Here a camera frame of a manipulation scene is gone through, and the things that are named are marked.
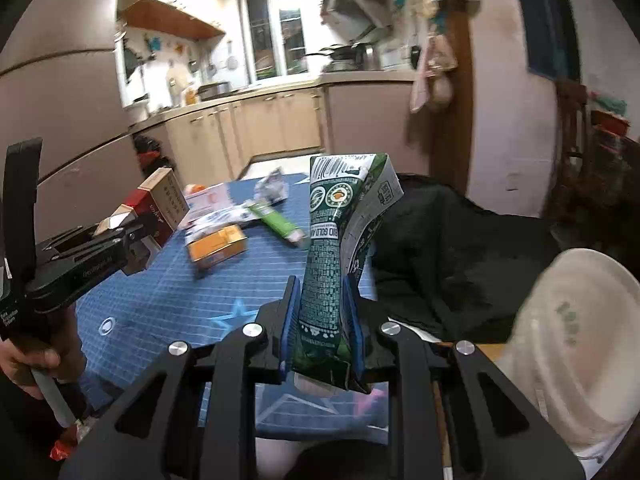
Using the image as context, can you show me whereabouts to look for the wall cabinet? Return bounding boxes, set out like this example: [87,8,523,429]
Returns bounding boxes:
[116,0,227,41]

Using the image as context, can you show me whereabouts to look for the red wrapper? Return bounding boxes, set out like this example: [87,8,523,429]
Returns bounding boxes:
[49,424,78,462]

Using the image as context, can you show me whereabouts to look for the green tube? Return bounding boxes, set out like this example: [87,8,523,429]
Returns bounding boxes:
[245,200,306,247]

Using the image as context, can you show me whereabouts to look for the metal pot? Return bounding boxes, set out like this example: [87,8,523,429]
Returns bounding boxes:
[197,81,232,102]

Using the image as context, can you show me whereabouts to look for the white pink box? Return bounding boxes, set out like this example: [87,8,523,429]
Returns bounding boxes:
[182,183,234,226]

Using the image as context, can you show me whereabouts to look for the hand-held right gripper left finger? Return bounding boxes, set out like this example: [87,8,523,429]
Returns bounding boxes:
[59,276,301,480]

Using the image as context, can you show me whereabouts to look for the small red brown box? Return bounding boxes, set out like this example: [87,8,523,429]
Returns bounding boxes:
[95,167,191,251]

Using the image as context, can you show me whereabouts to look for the white plastic pouch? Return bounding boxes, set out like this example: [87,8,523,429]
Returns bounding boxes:
[182,204,262,241]

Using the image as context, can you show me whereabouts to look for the crumpled grey foil wrapper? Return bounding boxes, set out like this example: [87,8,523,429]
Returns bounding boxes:
[254,167,291,205]

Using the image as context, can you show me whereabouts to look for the kitchen window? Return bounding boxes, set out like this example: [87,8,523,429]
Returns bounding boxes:
[239,0,309,84]

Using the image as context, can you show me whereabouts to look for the beige kitchen cabinets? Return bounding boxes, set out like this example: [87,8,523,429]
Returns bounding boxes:
[127,71,432,182]

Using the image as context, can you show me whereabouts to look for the beige refrigerator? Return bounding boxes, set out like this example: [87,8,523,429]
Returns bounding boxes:
[0,0,147,243]

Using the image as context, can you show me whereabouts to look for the orange cardboard box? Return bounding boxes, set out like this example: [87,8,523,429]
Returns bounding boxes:
[186,225,249,266]

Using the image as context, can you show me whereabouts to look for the dark wall poster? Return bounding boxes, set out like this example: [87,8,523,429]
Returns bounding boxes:
[509,0,584,82]

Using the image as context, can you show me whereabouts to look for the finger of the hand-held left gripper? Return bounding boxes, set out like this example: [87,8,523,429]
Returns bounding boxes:
[30,237,162,307]
[34,220,148,263]

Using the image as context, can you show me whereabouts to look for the black red bag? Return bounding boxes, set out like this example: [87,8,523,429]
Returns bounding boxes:
[132,135,174,172]

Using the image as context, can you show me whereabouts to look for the black cloth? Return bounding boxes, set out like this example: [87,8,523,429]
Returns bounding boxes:
[372,174,562,344]

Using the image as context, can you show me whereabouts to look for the blue grid mat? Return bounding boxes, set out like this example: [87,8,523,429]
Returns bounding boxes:
[75,172,397,442]

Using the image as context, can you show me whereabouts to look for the hanging pink cloth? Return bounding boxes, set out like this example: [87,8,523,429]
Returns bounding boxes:
[409,34,459,114]

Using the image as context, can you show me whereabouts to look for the white plastic bag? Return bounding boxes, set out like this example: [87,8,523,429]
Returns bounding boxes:
[495,249,640,467]

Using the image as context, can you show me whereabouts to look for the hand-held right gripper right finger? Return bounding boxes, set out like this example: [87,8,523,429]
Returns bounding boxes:
[345,284,587,480]

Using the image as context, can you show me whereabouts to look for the person's left hand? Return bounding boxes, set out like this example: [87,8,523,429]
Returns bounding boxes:
[0,310,86,402]

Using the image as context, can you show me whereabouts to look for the range hood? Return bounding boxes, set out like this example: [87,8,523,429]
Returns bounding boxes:
[321,0,392,37]

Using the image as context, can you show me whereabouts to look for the black wok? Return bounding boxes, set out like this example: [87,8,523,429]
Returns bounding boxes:
[304,42,377,72]

